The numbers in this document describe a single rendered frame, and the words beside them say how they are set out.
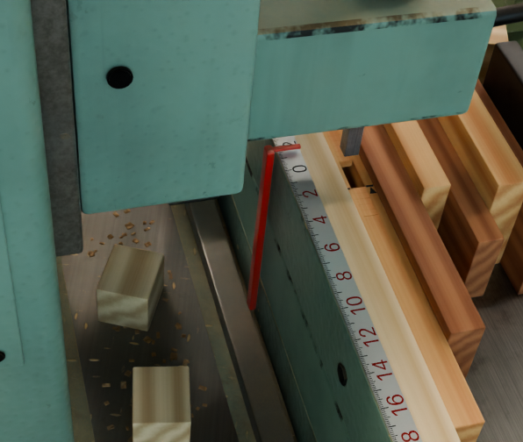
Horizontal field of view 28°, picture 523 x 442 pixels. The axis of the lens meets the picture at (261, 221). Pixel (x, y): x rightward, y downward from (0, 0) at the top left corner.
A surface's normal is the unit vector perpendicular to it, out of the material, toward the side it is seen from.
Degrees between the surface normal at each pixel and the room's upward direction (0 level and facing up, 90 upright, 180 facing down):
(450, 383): 0
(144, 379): 0
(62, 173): 90
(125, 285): 0
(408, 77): 90
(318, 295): 90
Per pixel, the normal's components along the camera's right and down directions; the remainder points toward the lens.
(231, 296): 0.08, -0.68
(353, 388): -0.96, 0.14
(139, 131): 0.26, 0.72
